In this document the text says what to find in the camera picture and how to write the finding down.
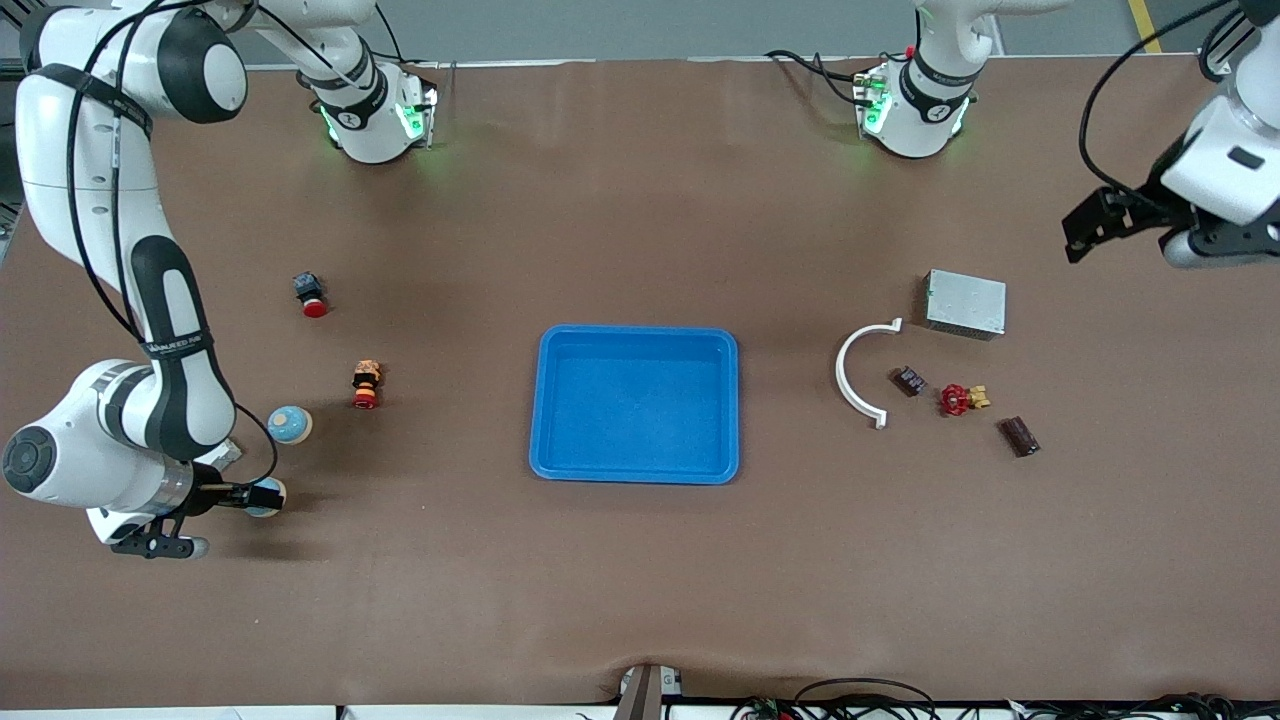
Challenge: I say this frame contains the brown table cover sheet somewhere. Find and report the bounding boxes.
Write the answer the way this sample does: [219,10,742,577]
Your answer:
[0,55,1280,711]

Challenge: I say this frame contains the black cable bundle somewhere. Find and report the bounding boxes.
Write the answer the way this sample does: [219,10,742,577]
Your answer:
[1010,692,1280,720]

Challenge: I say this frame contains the grey metal clamp mount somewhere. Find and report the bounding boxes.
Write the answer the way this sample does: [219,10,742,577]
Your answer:
[615,663,683,720]

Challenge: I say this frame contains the silver metal box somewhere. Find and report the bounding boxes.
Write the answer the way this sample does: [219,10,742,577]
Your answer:
[923,269,1008,342]

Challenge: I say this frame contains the blue plastic tray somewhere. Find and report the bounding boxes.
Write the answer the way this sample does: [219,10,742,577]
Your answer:
[528,324,741,486]

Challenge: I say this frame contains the black left arm base cable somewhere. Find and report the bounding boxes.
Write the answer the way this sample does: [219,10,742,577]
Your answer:
[765,48,871,106]

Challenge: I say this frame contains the red handwheel brass valve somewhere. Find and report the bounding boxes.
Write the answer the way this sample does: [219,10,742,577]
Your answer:
[938,383,992,418]

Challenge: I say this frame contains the white curved plastic bracket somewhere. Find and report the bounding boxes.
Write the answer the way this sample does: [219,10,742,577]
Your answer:
[835,318,904,430]

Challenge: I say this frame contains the black arm base cable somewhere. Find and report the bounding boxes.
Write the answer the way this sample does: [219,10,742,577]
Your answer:
[765,48,871,106]
[368,8,406,66]

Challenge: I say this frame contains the black right arm base cable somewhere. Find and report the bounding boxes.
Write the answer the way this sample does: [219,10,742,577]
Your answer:
[368,8,406,66]

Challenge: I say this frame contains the dark brown rectangular block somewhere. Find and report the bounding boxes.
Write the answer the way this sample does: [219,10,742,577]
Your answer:
[1000,415,1042,459]

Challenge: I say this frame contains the black looped cable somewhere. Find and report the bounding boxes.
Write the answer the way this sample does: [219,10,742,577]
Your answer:
[795,678,936,720]

